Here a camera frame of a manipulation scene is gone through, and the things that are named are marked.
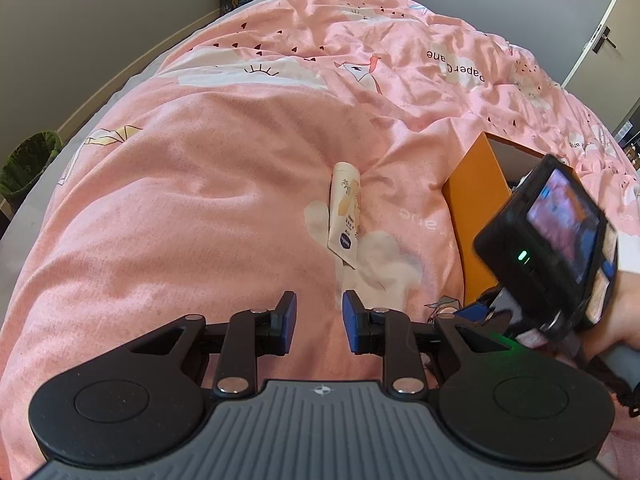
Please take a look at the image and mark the white hand cream tube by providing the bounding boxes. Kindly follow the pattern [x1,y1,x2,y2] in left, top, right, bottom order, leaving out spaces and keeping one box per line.
[328,162,361,269]

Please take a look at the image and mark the person right hand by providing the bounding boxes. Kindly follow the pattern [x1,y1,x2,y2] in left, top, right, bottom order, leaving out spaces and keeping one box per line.
[582,272,640,362]

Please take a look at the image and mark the orange storage box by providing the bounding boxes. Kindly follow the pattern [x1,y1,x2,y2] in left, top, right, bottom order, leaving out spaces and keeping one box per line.
[442,132,544,306]

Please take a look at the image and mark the pink printed duvet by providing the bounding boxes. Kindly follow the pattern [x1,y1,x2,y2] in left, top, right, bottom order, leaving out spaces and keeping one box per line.
[1,0,639,479]

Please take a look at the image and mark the green waste basket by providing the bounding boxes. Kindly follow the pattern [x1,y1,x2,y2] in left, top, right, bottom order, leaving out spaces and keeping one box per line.
[1,130,63,208]

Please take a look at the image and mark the white door with handle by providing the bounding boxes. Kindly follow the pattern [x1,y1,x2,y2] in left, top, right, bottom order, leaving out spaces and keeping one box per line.
[560,0,634,91]

